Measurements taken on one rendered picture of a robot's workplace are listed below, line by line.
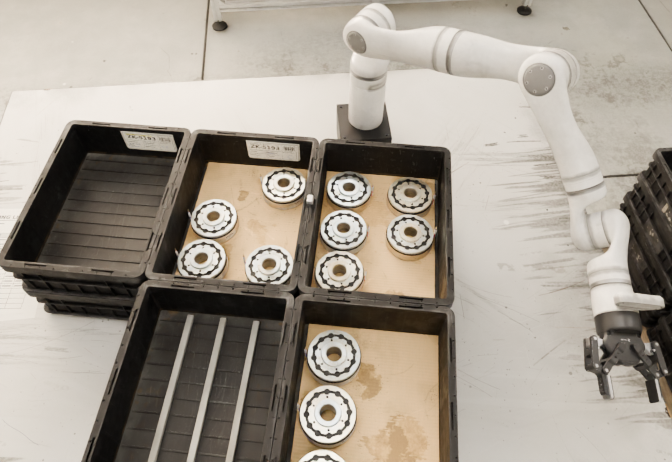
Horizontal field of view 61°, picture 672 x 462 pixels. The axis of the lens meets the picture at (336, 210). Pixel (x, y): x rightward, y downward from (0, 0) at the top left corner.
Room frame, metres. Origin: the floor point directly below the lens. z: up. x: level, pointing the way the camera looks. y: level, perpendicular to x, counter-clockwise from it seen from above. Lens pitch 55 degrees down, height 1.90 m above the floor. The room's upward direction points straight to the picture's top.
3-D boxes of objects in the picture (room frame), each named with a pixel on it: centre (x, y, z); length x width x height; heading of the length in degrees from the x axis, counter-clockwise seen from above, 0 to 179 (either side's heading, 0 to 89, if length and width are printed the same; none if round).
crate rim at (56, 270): (0.74, 0.50, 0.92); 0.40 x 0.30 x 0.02; 174
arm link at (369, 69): (1.08, -0.08, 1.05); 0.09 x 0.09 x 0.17; 54
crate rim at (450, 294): (0.68, -0.09, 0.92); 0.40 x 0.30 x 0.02; 174
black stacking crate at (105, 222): (0.74, 0.50, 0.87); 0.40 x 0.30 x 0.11; 174
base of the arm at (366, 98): (1.08, -0.08, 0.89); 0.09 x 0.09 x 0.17; 4
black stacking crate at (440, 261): (0.68, -0.09, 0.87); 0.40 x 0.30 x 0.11; 174
